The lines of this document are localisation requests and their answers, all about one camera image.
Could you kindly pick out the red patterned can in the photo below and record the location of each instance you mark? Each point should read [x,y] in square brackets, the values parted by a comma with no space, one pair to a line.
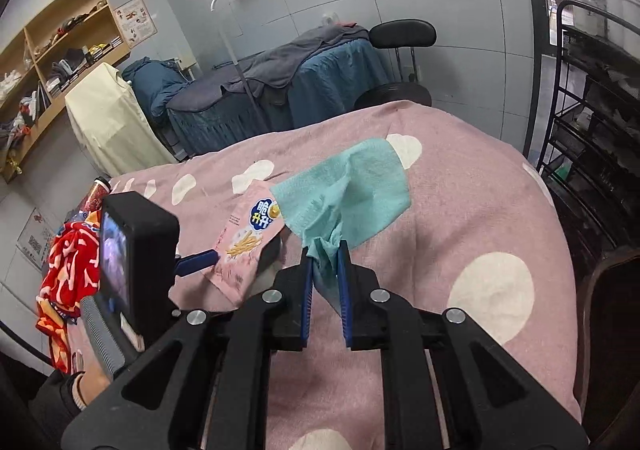
[97,195]

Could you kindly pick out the teal cloth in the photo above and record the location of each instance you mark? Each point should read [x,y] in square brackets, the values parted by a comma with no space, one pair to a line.
[360,190]

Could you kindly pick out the wooden open cabinet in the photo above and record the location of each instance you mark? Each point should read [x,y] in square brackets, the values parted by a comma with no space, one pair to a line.
[50,80]

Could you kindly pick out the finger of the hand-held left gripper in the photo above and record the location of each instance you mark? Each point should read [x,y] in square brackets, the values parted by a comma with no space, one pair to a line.
[200,261]

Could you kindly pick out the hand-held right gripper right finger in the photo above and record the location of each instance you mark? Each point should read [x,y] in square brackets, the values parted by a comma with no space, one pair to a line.
[344,300]

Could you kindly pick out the pink polka dot blanket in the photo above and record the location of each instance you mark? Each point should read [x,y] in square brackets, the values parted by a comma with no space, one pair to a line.
[450,230]

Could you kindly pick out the black stool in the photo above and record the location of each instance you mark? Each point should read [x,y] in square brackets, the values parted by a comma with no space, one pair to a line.
[400,35]

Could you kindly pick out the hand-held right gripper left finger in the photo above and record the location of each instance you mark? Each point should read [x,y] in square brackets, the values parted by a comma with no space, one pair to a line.
[308,300]

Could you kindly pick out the wall poster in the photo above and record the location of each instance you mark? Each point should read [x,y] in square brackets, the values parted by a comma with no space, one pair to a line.
[135,22]

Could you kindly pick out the white wall notice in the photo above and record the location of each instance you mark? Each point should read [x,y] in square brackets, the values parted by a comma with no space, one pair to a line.
[35,235]

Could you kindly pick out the black trash bin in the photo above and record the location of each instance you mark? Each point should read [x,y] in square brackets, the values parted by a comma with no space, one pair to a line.
[615,330]

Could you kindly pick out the cream cloth cover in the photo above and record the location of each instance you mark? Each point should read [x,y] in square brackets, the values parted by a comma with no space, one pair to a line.
[110,125]

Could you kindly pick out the person's left forearm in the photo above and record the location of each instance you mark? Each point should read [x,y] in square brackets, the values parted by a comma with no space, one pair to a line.
[65,392]

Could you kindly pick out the blue massage bed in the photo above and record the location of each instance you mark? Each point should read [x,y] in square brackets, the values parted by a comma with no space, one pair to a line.
[325,80]

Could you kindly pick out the grey blanket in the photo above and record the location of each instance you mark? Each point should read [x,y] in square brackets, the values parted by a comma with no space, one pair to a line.
[280,62]

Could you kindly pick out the red printed bag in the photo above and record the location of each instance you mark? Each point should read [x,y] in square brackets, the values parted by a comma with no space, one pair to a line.
[65,270]

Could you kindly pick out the pink snack packet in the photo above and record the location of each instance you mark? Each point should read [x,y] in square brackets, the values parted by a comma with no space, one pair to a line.
[245,240]

